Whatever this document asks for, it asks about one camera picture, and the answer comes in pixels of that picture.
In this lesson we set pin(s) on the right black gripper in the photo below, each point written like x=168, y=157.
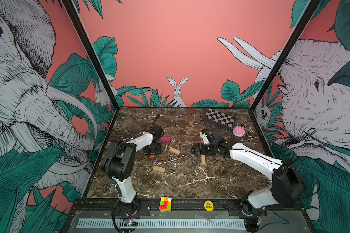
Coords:
x=197, y=145

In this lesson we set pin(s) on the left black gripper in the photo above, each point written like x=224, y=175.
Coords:
x=158, y=150

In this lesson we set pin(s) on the natural wood block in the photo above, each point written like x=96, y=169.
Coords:
x=203, y=159
x=159, y=169
x=174, y=150

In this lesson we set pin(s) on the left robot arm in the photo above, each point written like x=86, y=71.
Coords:
x=119, y=163

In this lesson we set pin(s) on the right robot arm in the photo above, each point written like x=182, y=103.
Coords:
x=286, y=181

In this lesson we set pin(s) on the folded checkered chess board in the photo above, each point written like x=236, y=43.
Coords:
x=219, y=119

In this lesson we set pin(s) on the pink round button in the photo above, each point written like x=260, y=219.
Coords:
x=238, y=131

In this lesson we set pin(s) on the yellow big blind chip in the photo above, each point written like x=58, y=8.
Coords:
x=209, y=205

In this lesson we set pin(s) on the colourful puzzle cube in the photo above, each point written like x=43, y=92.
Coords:
x=165, y=204

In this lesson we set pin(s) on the small circuit board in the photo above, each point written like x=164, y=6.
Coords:
x=129, y=223

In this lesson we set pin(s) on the white perforated strip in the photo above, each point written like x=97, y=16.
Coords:
x=151, y=223

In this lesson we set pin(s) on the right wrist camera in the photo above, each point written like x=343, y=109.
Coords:
x=212, y=136

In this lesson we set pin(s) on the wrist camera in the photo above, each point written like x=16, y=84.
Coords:
x=159, y=130
x=212, y=136

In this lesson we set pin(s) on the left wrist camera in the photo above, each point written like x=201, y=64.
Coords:
x=159, y=130

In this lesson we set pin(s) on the black front rail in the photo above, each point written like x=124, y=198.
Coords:
x=147, y=206

